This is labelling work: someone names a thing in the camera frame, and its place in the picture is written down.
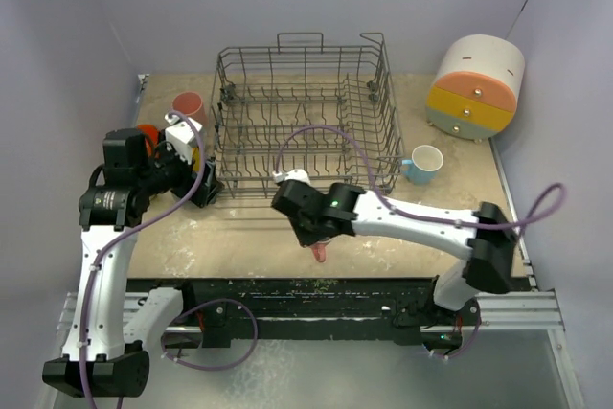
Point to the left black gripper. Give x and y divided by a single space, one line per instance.
208 187

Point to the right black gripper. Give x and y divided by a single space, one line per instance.
306 238

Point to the small pink mug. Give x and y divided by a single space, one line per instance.
319 251

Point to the yellow mug black handle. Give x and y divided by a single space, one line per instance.
196 159

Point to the orange mug black handle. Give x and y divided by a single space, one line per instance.
151 132

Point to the tall pink tumbler cup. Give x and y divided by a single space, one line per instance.
191 105

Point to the light blue mug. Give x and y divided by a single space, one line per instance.
423 164

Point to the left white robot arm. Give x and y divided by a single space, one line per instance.
107 355

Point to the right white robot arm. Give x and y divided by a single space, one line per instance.
482 241

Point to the round pastel drawer cabinet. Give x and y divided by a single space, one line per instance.
475 93

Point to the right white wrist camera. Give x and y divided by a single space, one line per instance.
297 175

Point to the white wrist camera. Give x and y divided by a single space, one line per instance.
297 175
184 134

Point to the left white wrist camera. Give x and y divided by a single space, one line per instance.
184 134

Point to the grey wire dish rack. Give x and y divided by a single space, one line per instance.
303 103

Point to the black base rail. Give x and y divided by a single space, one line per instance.
397 310

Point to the aluminium frame rail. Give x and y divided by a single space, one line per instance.
515 311

